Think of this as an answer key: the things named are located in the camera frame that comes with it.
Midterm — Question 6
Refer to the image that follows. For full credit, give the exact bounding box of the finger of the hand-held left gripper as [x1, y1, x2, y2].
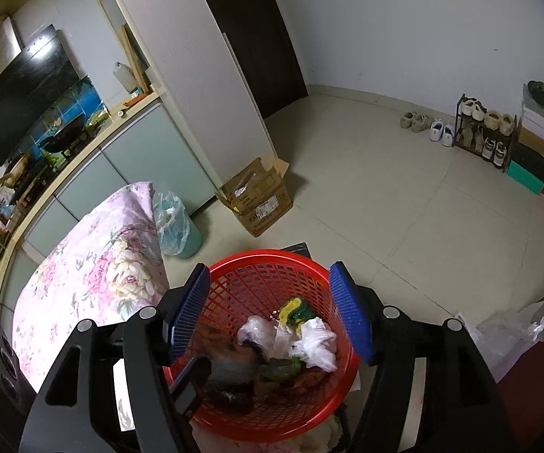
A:
[168, 356, 212, 416]

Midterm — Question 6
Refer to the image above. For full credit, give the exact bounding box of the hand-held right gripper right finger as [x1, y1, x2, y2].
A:
[329, 260, 520, 453]

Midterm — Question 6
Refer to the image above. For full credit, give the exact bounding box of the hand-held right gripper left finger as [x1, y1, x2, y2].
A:
[20, 263, 212, 453]

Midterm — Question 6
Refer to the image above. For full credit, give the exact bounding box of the white tissue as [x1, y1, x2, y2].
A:
[206, 340, 266, 383]

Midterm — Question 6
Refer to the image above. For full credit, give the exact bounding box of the white plastic bag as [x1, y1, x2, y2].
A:
[288, 317, 339, 373]

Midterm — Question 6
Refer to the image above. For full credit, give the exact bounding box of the green yellow snack packet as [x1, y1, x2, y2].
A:
[278, 296, 317, 328]

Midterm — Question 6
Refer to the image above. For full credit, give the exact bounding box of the dark green wrapper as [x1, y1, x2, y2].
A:
[260, 359, 303, 381]

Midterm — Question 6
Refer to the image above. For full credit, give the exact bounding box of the red plastic mesh basket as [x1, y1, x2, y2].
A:
[163, 251, 361, 444]

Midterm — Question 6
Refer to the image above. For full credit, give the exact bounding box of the teal waste bin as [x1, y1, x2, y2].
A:
[153, 191, 203, 260]

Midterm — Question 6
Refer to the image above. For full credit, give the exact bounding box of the clear bin liner bag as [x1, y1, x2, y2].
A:
[153, 191, 192, 256]

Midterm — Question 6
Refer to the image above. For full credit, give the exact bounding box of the pink floral quilt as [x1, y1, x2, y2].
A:
[12, 180, 169, 388]

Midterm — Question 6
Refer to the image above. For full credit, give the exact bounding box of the open cardboard box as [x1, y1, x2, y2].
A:
[219, 157, 294, 238]

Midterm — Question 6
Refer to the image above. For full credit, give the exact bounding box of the white fluffy rug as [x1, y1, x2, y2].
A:
[295, 415, 343, 453]

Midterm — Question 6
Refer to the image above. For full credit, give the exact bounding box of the clear plastic floor bag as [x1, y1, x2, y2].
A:
[456, 299, 544, 383]

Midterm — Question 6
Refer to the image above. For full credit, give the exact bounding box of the kitchen counter with cabinets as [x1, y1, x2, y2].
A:
[0, 89, 216, 293]

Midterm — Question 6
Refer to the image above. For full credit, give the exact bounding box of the brown frying pan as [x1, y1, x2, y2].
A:
[0, 153, 32, 188]

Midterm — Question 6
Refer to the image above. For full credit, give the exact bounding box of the black gas stove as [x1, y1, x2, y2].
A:
[3, 137, 94, 199]

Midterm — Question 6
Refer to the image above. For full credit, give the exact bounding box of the black wok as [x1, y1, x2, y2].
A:
[41, 125, 86, 153]

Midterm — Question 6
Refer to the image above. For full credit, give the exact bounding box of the dark shoe rack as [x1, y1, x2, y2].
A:
[454, 94, 520, 173]

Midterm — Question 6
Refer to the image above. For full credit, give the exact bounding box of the blue scenic backsplash panel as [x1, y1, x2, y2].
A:
[36, 75, 105, 156]

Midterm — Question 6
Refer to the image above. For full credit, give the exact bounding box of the group of assorted shoes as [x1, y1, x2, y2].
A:
[461, 98, 518, 167]

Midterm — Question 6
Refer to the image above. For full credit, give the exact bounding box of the clear plastic bottle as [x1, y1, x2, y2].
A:
[113, 61, 134, 92]

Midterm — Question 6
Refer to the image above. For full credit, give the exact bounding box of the stack of shoe boxes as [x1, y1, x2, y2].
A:
[507, 84, 544, 213]

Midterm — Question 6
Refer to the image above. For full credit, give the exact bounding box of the wooden cutting board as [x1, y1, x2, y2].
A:
[120, 23, 152, 95]

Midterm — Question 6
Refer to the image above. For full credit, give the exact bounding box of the black range hood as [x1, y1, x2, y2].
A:
[0, 23, 81, 167]

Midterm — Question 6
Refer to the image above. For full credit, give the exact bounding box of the dark brown door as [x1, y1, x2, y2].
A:
[187, 0, 308, 121]

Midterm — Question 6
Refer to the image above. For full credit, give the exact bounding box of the steel hood chimney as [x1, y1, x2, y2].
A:
[0, 15, 23, 90]

